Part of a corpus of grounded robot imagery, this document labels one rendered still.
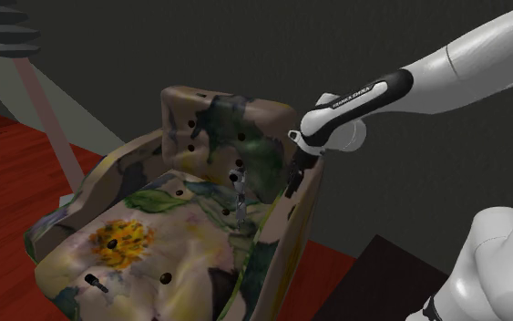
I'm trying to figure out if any grey patterned slender bottle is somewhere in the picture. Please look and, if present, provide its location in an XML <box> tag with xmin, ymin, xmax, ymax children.
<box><xmin>232</xmin><ymin>169</ymin><xmax>249</xmax><ymax>231</ymax></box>

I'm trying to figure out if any dark spiral staircase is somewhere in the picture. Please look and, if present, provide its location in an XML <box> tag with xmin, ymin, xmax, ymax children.
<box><xmin>0</xmin><ymin>0</ymin><xmax>42</xmax><ymax>59</ymax></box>

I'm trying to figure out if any floral patterned armchair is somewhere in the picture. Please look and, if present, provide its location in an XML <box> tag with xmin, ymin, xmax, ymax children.
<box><xmin>23</xmin><ymin>85</ymin><xmax>326</xmax><ymax>321</ymax></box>

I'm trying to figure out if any pink floor lamp pole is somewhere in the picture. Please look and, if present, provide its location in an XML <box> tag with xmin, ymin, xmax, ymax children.
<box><xmin>12</xmin><ymin>57</ymin><xmax>87</xmax><ymax>195</ymax></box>

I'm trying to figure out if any small black screw-like object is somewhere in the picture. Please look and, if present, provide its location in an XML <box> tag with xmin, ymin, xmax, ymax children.
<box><xmin>84</xmin><ymin>274</ymin><xmax>109</xmax><ymax>294</ymax></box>

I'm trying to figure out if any dark robot stand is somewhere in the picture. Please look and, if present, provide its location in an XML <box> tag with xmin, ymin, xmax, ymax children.
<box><xmin>311</xmin><ymin>233</ymin><xmax>450</xmax><ymax>321</ymax></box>

